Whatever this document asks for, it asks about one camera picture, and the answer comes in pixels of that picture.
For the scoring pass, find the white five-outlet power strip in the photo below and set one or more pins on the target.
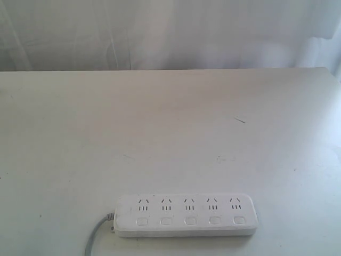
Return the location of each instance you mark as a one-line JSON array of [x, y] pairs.
[[185, 215]]

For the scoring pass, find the white sheer curtain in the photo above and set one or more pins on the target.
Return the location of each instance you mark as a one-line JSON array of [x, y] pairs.
[[141, 35]]

